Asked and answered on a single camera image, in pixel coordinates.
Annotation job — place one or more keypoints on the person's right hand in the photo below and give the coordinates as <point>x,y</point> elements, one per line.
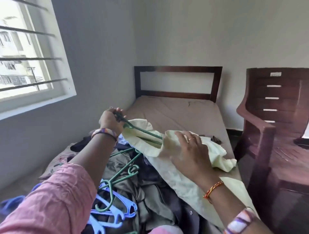
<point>190,156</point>

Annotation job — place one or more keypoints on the person's left hand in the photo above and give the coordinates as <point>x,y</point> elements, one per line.
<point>110,121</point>

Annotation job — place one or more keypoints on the light yellow shirt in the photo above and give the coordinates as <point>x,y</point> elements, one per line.
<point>174,178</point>

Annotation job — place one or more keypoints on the olive green t-shirt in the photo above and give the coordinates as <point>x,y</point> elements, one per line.
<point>216,140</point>

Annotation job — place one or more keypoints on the green plastic hanger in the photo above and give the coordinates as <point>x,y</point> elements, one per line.
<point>140,129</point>

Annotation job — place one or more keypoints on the olive green button shirt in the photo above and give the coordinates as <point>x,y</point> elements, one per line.
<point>154,202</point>

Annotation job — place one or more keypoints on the pink floral striped garment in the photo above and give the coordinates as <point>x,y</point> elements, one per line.
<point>55,161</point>

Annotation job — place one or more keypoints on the person's left forearm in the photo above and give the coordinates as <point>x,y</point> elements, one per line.
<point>94,154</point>

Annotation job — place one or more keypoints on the person's right forearm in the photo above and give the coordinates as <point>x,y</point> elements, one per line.
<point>231,207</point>

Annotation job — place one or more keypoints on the bed with beige sheet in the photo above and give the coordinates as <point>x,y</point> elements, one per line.
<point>178,113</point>

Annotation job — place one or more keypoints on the dark wooden bed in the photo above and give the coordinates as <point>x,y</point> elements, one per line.
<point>178,69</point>

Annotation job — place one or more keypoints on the striped orange purple bangle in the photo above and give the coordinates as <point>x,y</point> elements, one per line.
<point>104,131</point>

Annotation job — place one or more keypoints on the white framed window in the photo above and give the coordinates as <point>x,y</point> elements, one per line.
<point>62,72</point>

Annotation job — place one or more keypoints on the striped white purple bangle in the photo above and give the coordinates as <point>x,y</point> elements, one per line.
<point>239,219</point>

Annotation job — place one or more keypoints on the maroon plastic chair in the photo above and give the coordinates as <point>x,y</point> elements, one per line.
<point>285,159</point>

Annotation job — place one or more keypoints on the white chair label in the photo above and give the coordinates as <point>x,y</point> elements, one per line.
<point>275,74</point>

